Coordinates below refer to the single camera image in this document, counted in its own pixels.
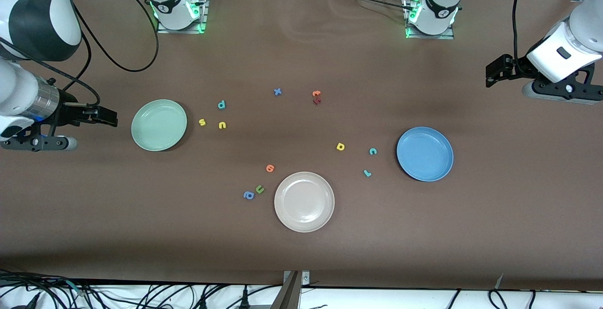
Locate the looped black floor cable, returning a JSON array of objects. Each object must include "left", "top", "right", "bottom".
[{"left": 488, "top": 289, "right": 538, "bottom": 309}]

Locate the brown table cover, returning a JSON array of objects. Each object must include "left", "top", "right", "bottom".
[{"left": 0, "top": 0, "right": 603, "bottom": 292}]

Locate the black cable tangle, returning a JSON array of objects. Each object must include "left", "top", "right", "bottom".
[{"left": 0, "top": 269, "right": 99, "bottom": 309}]

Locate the blue plate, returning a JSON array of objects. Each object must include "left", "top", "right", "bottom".
[{"left": 396, "top": 127, "right": 454, "bottom": 182}]

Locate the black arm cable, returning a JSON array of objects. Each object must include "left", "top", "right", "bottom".
[
  {"left": 512, "top": 0, "right": 533, "bottom": 76},
  {"left": 0, "top": 0, "right": 159, "bottom": 108}
]

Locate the green plate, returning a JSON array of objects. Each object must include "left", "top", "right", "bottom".
[{"left": 131, "top": 99, "right": 188, "bottom": 152}]

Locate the dark metal beam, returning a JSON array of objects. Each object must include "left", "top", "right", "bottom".
[{"left": 270, "top": 271, "right": 302, "bottom": 309}]

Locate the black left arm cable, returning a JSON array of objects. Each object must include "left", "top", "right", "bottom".
[{"left": 512, "top": 0, "right": 533, "bottom": 76}]

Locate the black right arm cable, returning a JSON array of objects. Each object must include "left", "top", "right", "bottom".
[{"left": 0, "top": 0, "right": 159, "bottom": 108}]

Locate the beige plate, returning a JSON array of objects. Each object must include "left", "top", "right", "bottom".
[{"left": 274, "top": 171, "right": 335, "bottom": 233}]

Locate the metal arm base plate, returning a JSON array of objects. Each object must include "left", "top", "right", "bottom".
[
  {"left": 404, "top": 0, "right": 455, "bottom": 40},
  {"left": 157, "top": 0, "right": 209, "bottom": 34}
]

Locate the grey metal bracket plate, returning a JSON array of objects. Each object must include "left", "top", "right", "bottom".
[{"left": 283, "top": 270, "right": 311, "bottom": 287}]

